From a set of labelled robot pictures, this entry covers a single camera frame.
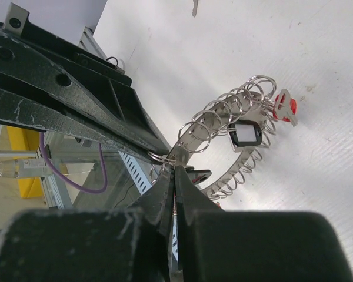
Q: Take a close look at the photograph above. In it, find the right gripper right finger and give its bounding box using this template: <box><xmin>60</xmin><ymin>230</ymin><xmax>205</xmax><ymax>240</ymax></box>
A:
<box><xmin>175</xmin><ymin>166</ymin><xmax>353</xmax><ymax>281</ymax></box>

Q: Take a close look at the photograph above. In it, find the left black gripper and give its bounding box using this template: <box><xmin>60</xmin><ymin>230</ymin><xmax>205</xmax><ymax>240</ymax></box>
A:
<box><xmin>0</xmin><ymin>2</ymin><xmax>171</xmax><ymax>162</ymax></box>

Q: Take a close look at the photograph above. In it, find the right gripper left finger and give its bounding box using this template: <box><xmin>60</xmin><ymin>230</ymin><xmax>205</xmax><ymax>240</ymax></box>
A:
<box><xmin>0</xmin><ymin>169</ymin><xmax>174</xmax><ymax>281</ymax></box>

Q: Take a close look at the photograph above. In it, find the black tag key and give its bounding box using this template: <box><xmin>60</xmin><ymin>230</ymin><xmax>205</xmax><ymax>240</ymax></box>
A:
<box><xmin>227</xmin><ymin>120</ymin><xmax>263</xmax><ymax>152</ymax></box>

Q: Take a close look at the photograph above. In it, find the metal disc with keyrings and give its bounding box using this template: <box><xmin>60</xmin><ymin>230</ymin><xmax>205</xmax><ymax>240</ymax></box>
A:
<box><xmin>148</xmin><ymin>75</ymin><xmax>277</xmax><ymax>200</ymax></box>

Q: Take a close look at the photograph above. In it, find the clear plastic bottle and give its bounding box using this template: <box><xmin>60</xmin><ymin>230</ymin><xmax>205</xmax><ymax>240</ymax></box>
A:
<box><xmin>0</xmin><ymin>158</ymin><xmax>52</xmax><ymax>179</ymax></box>

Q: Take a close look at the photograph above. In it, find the red tag key on disc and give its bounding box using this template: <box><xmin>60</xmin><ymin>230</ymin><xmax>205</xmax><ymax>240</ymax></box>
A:
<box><xmin>272</xmin><ymin>89</ymin><xmax>298</xmax><ymax>126</ymax></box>

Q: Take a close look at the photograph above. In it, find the green tag key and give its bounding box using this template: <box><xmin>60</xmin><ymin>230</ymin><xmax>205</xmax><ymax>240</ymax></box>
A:
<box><xmin>192</xmin><ymin>0</ymin><xmax>199</xmax><ymax>17</ymax></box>

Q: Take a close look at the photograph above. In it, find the white slotted cable duct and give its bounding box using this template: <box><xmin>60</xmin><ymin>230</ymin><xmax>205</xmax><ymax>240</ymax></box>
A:
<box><xmin>118</xmin><ymin>152</ymin><xmax>151</xmax><ymax>196</ymax></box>

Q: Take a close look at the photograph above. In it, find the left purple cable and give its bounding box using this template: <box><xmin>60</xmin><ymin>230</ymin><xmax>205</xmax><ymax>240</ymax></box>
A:
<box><xmin>38</xmin><ymin>132</ymin><xmax>109</xmax><ymax>194</ymax></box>

